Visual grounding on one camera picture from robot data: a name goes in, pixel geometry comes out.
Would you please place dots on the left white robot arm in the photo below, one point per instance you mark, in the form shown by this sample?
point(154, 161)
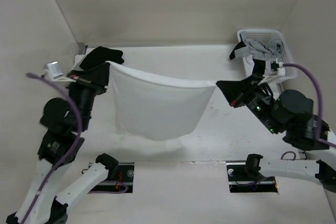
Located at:
point(65, 119)

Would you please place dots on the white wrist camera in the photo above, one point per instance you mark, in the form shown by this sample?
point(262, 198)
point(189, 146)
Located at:
point(54, 72)
point(276, 75)

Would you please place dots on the white garment in basket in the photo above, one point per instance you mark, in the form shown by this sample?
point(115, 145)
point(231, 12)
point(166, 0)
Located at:
point(256, 66)

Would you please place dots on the white tank top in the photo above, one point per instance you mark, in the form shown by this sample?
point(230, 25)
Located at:
point(157, 107)

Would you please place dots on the crumpled black tank top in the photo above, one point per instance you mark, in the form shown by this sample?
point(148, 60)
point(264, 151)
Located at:
point(241, 50)

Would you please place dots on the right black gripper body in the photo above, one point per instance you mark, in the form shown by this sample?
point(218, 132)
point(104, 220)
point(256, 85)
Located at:
point(254, 97)

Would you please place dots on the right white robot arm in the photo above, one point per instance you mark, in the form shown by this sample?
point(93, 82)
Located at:
point(291, 114)

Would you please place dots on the white plastic laundry basket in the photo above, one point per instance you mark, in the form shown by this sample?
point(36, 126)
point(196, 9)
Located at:
point(265, 35)

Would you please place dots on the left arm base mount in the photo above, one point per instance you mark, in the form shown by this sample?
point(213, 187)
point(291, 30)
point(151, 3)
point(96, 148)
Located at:
point(121, 183)

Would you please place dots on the folded black tank top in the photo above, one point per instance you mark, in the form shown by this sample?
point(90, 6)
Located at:
point(100, 56)

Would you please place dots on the crumpled grey tank top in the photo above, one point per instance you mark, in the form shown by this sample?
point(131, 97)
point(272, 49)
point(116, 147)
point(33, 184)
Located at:
point(273, 49)

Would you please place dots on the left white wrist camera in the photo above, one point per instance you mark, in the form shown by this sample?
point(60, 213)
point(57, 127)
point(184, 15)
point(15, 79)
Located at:
point(54, 72)

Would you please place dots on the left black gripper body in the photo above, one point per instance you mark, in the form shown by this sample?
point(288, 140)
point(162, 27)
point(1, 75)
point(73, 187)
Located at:
point(83, 87)

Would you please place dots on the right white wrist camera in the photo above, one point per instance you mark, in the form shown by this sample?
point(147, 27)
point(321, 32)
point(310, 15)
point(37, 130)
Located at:
point(276, 75)

